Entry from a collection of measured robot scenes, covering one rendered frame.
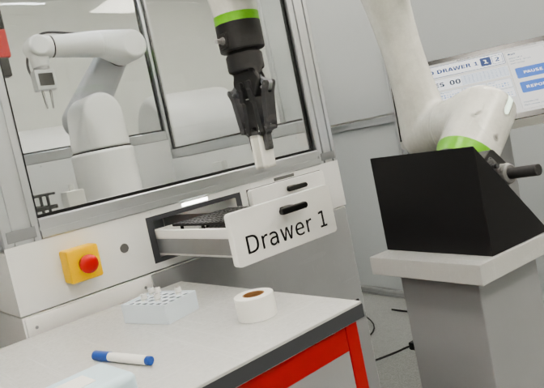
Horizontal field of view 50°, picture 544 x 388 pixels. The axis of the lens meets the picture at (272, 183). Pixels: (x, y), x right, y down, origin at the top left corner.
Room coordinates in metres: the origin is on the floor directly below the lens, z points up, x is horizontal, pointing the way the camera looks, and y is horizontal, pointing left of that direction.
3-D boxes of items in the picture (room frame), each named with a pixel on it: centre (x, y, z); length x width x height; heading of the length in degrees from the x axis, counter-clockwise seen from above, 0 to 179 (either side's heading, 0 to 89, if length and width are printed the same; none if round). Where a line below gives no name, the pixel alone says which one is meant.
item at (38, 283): (1.87, 0.48, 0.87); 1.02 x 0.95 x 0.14; 130
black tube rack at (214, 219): (1.38, 0.12, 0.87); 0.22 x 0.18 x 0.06; 40
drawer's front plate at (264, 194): (1.68, -0.04, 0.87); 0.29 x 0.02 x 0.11; 130
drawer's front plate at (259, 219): (1.23, -0.01, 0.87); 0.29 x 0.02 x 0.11; 130
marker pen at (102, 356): (0.89, 0.29, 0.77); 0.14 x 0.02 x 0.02; 53
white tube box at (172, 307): (1.12, 0.26, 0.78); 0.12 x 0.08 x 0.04; 55
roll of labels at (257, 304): (0.99, 0.07, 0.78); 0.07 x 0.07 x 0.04
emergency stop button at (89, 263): (1.22, 0.42, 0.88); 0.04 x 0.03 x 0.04; 130
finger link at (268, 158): (1.19, 0.00, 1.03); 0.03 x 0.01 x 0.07; 130
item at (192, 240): (1.39, 0.13, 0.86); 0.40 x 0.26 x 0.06; 40
